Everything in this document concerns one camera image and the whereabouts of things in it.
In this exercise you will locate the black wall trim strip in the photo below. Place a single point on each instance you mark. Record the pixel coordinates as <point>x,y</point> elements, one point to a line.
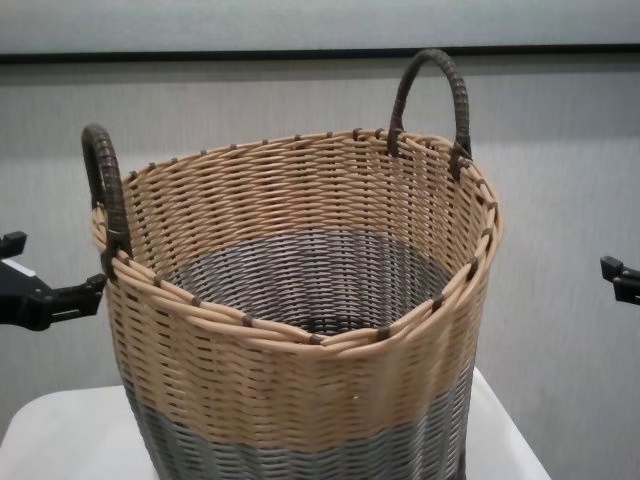
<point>200,55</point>

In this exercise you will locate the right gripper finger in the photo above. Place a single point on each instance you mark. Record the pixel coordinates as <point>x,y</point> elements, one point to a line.
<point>627,282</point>

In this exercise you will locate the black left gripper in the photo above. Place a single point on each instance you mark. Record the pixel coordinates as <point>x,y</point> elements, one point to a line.
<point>12,305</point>

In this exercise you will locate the tan and grey woven basket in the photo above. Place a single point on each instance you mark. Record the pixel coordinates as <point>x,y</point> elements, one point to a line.
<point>300,390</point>

